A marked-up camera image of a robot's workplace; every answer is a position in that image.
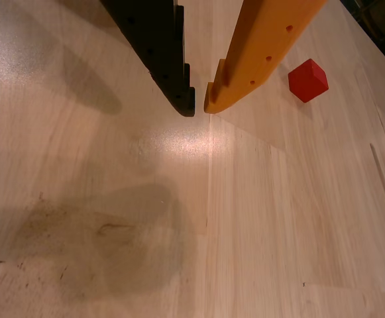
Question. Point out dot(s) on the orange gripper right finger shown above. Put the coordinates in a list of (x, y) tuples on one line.
[(255, 49)]

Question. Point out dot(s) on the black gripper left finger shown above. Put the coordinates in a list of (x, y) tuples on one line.
[(160, 49)]

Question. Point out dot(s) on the red wooden cube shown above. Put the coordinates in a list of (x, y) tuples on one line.
[(306, 83)]

